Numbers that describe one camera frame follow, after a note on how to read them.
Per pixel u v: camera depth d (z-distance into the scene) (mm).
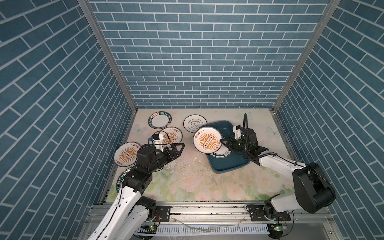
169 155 629
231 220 731
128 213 481
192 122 1118
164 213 736
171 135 1050
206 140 884
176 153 630
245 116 715
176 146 646
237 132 805
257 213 736
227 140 788
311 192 432
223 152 938
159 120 1125
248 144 678
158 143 671
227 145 770
